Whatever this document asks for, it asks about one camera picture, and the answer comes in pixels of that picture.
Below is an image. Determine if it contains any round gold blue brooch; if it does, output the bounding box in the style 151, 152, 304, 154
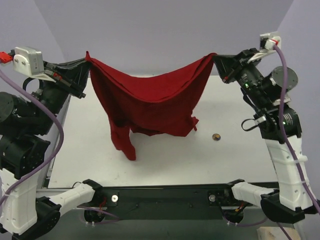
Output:
212, 133, 221, 141

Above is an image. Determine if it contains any red cloth garment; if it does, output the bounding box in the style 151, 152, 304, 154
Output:
85, 52, 215, 161

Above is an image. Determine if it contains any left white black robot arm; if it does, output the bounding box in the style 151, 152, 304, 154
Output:
0, 59, 103, 240

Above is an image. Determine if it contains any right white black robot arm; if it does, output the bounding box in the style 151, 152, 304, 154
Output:
213, 48, 320, 224

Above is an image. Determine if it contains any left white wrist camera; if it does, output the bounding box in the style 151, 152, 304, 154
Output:
0, 46, 50, 81

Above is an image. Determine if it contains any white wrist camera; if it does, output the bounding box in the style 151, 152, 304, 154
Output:
248, 31, 283, 63
0, 46, 50, 81

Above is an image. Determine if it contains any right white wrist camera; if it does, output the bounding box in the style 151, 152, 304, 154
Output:
248, 31, 283, 63

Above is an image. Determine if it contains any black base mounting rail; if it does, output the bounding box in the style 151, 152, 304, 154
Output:
83, 183, 246, 223

